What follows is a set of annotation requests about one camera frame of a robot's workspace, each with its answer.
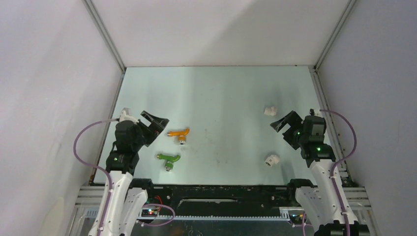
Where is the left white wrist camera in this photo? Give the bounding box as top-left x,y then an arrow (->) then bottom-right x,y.
118,108 -> 139,123

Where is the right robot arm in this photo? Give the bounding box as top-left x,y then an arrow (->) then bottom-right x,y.
270,109 -> 371,236

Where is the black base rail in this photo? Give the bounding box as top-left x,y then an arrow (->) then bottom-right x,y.
147,184 -> 301,216

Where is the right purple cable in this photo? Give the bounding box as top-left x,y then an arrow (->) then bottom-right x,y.
319,109 -> 357,236

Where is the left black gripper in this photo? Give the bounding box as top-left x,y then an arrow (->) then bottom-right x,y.
132,111 -> 169,150

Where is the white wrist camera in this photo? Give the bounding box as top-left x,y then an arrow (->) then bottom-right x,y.
309,109 -> 323,118
118,108 -> 139,123

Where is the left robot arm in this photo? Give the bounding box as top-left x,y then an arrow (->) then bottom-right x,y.
89,109 -> 169,236

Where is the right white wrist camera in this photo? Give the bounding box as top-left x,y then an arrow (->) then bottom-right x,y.
309,109 -> 323,118

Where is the green water faucet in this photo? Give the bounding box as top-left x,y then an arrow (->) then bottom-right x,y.
157,153 -> 181,172

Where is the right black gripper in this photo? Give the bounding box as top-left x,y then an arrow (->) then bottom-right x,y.
270,111 -> 308,150

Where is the white pipe elbow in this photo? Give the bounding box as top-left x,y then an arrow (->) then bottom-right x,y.
265,154 -> 280,167

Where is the white ventilated cable duct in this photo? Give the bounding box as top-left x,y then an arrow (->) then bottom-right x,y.
85,208 -> 291,222

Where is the far white pipe elbow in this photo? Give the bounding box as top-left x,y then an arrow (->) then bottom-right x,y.
264,106 -> 277,116

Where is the orange water faucet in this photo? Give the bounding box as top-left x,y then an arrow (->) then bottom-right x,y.
167,128 -> 190,145

